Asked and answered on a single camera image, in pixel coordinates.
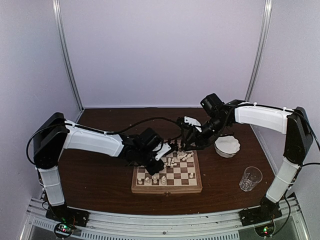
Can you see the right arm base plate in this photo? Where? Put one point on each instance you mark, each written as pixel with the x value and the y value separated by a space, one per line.
pixel 254 216

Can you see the left aluminium corner post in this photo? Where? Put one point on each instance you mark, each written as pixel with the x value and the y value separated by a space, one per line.
pixel 65 53

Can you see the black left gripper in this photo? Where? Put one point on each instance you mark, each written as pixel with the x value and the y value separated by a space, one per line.
pixel 158 167

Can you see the right aluminium corner post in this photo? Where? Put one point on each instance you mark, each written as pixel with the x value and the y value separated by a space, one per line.
pixel 264 30

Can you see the clear plastic cup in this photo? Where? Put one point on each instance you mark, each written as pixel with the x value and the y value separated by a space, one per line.
pixel 250 178

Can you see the white scalloped bowl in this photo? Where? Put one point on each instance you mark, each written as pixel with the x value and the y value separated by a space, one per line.
pixel 227 146

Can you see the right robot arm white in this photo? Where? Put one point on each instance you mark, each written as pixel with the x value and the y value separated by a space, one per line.
pixel 285 131

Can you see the aluminium corner post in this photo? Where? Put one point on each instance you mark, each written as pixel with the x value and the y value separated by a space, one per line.
pixel 65 53
pixel 264 30

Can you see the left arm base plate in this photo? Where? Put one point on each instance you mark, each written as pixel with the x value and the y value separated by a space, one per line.
pixel 67 215

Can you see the wooden chess board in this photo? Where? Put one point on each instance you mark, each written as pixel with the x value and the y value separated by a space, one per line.
pixel 177 176

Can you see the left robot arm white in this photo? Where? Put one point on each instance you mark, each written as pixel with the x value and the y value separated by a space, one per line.
pixel 58 134

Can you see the aluminium front rail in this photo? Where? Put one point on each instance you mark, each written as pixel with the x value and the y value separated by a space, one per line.
pixel 224 225

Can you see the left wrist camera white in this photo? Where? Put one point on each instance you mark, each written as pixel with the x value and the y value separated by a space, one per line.
pixel 161 150

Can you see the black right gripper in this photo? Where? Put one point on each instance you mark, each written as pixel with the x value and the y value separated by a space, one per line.
pixel 198 138

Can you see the white king chess piece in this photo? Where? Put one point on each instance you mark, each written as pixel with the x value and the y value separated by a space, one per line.
pixel 184 156

